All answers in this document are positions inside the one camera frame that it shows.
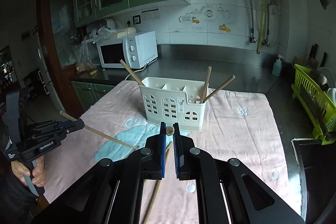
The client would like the wooden chopstick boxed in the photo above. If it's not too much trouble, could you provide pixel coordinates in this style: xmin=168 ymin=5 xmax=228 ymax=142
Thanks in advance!
xmin=166 ymin=126 xmax=175 ymax=136
xmin=203 ymin=75 xmax=235 ymax=102
xmin=142 ymin=143 xmax=172 ymax=224
xmin=201 ymin=66 xmax=212 ymax=103
xmin=59 ymin=110 xmax=138 ymax=150
xmin=120 ymin=59 xmax=145 ymax=86

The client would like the black kitchen sink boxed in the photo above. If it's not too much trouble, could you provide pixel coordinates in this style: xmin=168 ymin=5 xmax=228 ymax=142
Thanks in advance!
xmin=291 ymin=139 xmax=335 ymax=223

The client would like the person's left hand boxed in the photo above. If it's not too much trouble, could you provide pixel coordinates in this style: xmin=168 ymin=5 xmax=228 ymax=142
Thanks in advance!
xmin=11 ymin=156 xmax=46 ymax=187

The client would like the green lower cabinet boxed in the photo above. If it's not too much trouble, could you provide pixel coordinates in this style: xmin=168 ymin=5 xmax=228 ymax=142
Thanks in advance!
xmin=71 ymin=81 xmax=114 ymax=111

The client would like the clear plastic bag with food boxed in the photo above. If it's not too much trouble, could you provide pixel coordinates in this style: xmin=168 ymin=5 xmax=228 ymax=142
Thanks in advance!
xmin=74 ymin=27 xmax=114 ymax=74

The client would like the cream plastic utensil holder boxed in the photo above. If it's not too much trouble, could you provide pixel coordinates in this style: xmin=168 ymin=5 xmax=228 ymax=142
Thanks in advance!
xmin=139 ymin=77 xmax=206 ymax=132

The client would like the lime green dish rack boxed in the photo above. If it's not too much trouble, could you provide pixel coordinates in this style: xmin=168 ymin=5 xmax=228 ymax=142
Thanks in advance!
xmin=291 ymin=64 xmax=335 ymax=145

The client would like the hand soap pump bottle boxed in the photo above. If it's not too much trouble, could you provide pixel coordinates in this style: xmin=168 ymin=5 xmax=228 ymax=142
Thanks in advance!
xmin=272 ymin=55 xmax=284 ymax=77

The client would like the white microwave oven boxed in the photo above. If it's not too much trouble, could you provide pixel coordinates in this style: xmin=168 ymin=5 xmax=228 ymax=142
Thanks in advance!
xmin=96 ymin=31 xmax=158 ymax=69

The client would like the white microwave power cable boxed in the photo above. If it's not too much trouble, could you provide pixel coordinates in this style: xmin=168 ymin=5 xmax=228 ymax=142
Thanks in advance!
xmin=124 ymin=62 xmax=149 ymax=81

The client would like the wall power socket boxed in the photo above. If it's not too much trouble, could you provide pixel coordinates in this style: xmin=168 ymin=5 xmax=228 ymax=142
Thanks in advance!
xmin=132 ymin=15 xmax=141 ymax=25

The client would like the yellow gas hose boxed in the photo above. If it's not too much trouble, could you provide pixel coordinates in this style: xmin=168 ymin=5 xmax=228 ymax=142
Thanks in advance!
xmin=256 ymin=0 xmax=268 ymax=55

